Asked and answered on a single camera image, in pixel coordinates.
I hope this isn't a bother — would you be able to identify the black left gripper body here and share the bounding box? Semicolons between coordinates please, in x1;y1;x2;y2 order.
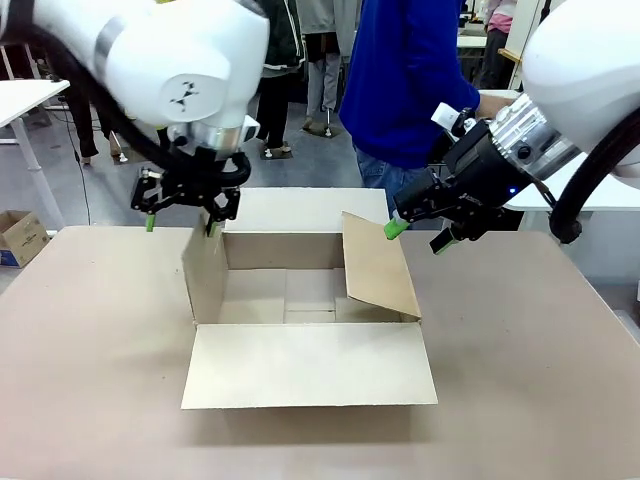
160;146;252;209

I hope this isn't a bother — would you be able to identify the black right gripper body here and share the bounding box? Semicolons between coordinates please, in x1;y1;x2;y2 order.
392;118;525;242

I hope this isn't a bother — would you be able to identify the person's bare forearm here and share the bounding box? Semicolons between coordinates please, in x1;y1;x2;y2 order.
477;94;517;119

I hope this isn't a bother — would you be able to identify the small printed cardboard box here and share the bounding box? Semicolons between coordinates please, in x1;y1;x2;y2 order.
0;209;52;270

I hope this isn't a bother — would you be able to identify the large open cardboard box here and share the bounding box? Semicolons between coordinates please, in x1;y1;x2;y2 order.
180;186;440;411

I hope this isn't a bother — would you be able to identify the bystander in black trousers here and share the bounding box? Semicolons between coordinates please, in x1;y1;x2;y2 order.
63;82;129;166

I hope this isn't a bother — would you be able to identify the person in blue sweater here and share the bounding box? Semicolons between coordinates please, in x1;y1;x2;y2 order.
338;0;482;204

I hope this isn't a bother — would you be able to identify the white side table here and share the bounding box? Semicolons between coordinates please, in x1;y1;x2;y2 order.
503;152;640;213

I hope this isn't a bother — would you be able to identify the bystander in pink shirt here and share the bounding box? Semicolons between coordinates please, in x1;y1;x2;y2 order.
478;0;515;91

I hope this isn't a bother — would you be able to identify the bystander in dark green jacket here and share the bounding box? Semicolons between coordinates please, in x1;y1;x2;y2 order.
255;0;307;160

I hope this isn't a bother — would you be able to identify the white desk with metal leg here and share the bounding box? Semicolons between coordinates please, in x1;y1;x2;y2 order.
0;78;72;232

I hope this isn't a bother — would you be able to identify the bystander in grey trousers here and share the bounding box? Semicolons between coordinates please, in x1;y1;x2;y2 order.
300;0;347;139

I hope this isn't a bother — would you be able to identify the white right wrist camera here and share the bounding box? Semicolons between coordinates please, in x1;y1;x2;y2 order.
431;101;477;142

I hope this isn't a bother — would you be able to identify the thin black floor cable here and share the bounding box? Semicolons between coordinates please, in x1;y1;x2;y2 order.
58;94;94;227

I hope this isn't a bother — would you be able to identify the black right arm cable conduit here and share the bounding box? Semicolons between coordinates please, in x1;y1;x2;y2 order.
548;106;640;246

